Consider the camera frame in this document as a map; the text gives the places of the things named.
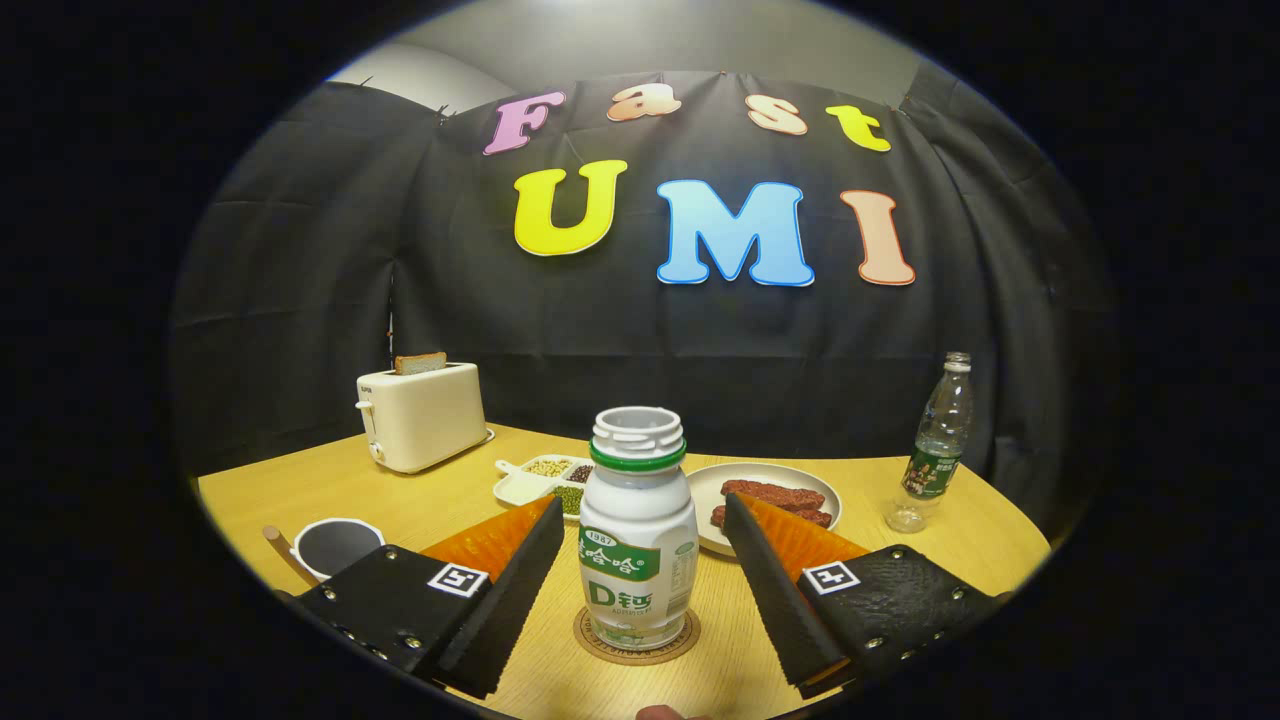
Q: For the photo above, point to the black backdrop cloth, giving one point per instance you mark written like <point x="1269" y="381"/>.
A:
<point x="300" y="300"/>

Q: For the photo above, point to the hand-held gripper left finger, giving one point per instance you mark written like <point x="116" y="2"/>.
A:
<point x="505" y="590"/>

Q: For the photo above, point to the round cork coaster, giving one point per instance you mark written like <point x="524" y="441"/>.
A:
<point x="588" y="640"/>

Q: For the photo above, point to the white divided dish with beans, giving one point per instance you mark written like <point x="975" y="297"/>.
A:
<point x="520" y="488"/>

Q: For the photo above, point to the bread slice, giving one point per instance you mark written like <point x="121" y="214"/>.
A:
<point x="420" y="363"/>

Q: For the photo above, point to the clear plastic water bottle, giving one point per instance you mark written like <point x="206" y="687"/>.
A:
<point x="935" y="450"/>

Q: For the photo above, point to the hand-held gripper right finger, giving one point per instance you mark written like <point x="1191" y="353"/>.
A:
<point x="775" y="590"/>

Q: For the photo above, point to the white juice bottle green label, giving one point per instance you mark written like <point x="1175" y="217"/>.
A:
<point x="638" y="520"/>

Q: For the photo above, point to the white round plate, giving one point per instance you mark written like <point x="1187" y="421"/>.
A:
<point x="705" y="490"/>

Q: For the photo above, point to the wooden table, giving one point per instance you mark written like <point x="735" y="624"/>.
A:
<point x="440" y="500"/>

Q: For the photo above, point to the cream toaster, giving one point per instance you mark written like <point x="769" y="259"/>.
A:
<point x="425" y="420"/>

